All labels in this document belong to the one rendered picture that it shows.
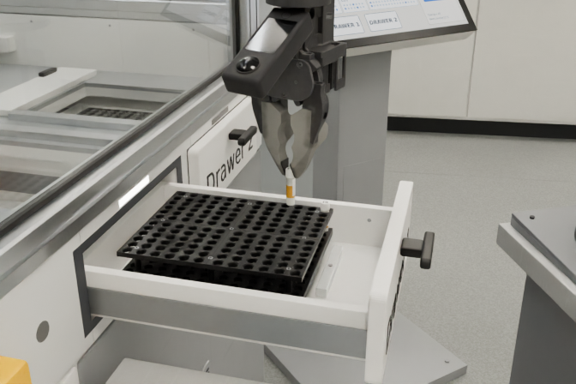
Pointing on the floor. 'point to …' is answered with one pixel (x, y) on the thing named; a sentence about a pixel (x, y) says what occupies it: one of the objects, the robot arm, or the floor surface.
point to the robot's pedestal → (542, 316)
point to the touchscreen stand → (362, 72)
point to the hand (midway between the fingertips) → (288, 167)
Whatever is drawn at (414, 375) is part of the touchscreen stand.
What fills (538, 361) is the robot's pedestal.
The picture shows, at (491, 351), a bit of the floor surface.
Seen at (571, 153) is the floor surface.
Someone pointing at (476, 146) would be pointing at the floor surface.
